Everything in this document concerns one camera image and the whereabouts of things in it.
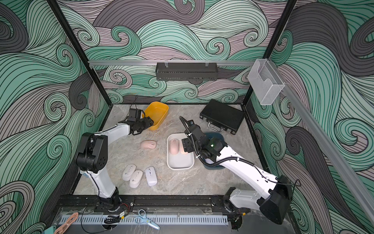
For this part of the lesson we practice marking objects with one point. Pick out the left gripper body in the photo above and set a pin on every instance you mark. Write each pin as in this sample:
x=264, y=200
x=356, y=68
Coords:
x=140, y=126

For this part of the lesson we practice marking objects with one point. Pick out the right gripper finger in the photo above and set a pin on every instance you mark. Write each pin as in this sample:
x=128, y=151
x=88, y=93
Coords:
x=185, y=123
x=187, y=145

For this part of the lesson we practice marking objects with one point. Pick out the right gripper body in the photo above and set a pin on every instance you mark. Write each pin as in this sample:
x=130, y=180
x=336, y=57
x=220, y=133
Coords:
x=197, y=148

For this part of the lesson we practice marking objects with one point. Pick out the dark teal storage box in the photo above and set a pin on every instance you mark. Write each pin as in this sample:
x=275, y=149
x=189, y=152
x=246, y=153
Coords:
x=216, y=137

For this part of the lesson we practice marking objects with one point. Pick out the pink rounded mouse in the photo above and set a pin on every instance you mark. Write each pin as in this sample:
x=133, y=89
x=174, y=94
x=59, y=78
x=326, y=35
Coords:
x=174, y=146

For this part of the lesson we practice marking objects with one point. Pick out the yellow storage box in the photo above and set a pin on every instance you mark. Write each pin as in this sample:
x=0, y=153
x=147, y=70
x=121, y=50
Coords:
x=157, y=111

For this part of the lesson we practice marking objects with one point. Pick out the white storage box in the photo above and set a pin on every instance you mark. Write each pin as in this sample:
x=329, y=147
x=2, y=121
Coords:
x=179, y=161

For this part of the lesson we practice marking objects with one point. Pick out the pale lilac white mouse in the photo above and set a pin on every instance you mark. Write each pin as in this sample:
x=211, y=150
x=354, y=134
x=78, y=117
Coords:
x=151, y=176

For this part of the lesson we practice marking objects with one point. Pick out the peach mouse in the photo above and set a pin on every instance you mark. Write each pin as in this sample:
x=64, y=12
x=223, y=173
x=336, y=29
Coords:
x=182, y=150

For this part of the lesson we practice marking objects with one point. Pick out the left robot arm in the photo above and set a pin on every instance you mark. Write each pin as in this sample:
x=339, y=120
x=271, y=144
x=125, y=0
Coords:
x=92, y=154

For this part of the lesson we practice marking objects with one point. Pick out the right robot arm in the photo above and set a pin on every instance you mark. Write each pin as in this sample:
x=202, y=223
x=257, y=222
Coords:
x=270, y=194

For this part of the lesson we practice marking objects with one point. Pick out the black briefcase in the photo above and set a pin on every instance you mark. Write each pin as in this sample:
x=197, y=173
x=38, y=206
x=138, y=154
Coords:
x=221, y=117

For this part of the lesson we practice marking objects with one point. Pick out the white mouse left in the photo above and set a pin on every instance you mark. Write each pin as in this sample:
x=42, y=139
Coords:
x=128, y=172

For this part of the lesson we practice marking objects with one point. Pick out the white mouse middle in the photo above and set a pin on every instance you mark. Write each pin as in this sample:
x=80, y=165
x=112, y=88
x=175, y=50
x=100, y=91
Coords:
x=136, y=179

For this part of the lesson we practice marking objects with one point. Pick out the black wall shelf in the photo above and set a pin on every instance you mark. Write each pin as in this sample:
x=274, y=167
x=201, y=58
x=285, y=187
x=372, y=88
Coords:
x=186, y=72

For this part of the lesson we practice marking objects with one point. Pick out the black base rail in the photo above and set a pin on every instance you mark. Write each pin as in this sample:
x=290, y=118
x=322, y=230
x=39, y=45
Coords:
x=207, y=203

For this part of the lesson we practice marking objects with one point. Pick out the aluminium wall rail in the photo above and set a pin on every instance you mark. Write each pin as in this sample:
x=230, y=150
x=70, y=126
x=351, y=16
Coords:
x=133, y=62

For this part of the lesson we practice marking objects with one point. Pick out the blue handled scissors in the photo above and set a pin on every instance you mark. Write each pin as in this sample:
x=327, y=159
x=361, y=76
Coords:
x=142, y=218

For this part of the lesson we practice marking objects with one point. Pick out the clear mesh wall bin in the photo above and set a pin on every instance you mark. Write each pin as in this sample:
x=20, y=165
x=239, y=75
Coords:
x=265, y=80

